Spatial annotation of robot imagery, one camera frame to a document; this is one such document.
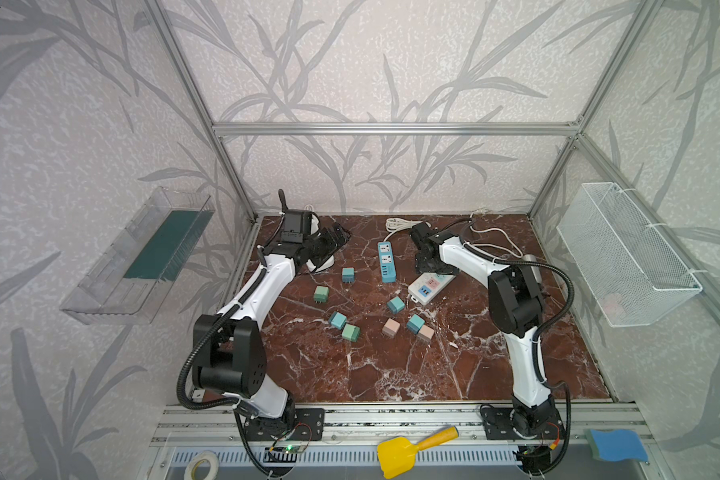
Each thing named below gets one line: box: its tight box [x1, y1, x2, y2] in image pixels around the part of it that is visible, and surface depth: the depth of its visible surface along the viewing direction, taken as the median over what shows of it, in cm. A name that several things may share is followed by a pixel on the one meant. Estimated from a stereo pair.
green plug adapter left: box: [313, 286, 329, 304], surface depth 98 cm
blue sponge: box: [585, 428, 648, 462], surface depth 71 cm
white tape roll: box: [184, 450, 220, 480], surface depth 70 cm
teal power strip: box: [377, 241, 397, 284], surface depth 104 cm
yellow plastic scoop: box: [377, 426, 459, 480], surface depth 72 cm
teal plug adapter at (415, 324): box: [407, 314, 425, 335], surface depth 91 cm
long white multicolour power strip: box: [407, 272, 457, 306], surface depth 99 cm
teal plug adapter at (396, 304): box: [387, 296, 405, 315], surface depth 95 cm
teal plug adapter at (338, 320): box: [330, 311, 347, 329], surface depth 92 cm
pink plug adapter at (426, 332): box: [417, 324, 435, 340], surface depth 90 cm
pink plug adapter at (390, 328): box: [382, 318, 401, 339], surface depth 90 cm
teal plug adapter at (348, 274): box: [342, 267, 355, 283], surface depth 104 cm
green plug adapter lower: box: [341, 323, 361, 343], surface depth 89 cm
